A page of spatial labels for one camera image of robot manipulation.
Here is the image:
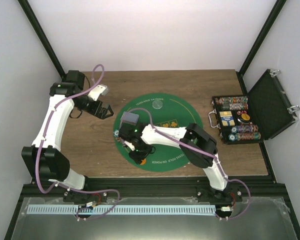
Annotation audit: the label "chip row in case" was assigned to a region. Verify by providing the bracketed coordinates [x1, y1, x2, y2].
[221, 103, 249, 111]
[228, 132, 261, 142]
[230, 124, 259, 134]
[214, 96, 248, 105]

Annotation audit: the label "top chip row in case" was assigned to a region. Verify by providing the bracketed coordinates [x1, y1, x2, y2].
[214, 96, 248, 105]

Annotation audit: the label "blue playing card deck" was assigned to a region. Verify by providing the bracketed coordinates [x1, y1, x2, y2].
[120, 111, 139, 126]

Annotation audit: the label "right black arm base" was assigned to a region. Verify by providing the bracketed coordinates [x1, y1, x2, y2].
[196, 186, 243, 203]

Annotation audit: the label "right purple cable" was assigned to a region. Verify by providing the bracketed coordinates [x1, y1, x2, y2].
[126, 108, 252, 221]

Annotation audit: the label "orange big blind button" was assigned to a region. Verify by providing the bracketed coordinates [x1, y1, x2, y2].
[140, 159, 147, 166]

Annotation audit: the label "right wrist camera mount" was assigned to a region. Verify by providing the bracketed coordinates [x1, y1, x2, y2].
[123, 140, 135, 151]

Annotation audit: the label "boxed card deck in case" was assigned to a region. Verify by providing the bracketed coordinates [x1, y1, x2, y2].
[219, 111, 236, 127]

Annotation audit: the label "light blue slotted cable duct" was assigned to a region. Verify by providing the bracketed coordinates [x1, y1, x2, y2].
[26, 204, 216, 216]

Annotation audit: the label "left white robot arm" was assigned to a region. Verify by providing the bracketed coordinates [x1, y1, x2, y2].
[21, 70, 114, 202]

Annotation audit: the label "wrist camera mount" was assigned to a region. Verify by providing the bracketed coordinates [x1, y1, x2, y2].
[123, 140, 135, 151]
[88, 84, 109, 101]

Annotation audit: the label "black poker set case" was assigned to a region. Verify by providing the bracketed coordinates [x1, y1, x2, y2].
[208, 69, 300, 145]

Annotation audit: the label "clear dealer button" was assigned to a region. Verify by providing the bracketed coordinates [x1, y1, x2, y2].
[152, 99, 163, 110]

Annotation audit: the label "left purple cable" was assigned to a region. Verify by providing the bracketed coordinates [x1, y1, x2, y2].
[36, 63, 121, 222]

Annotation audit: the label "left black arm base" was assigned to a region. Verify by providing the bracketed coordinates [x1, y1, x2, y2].
[63, 190, 108, 204]

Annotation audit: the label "stack of poker chips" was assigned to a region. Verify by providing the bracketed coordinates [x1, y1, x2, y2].
[113, 129, 121, 142]

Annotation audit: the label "black aluminium frame rail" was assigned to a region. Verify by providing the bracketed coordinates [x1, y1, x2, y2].
[22, 176, 286, 198]

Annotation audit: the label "bottom chip row in case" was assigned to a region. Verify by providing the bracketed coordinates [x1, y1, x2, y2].
[228, 132, 261, 142]

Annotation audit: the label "purple cable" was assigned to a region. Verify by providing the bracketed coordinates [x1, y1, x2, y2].
[126, 108, 252, 221]
[36, 63, 121, 222]

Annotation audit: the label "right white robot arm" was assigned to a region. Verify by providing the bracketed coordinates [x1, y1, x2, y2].
[118, 123, 230, 202]

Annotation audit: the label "round green poker mat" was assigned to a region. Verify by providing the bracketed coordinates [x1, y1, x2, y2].
[113, 93, 203, 172]

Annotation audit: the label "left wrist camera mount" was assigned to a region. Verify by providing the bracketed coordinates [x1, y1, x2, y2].
[88, 84, 109, 101]

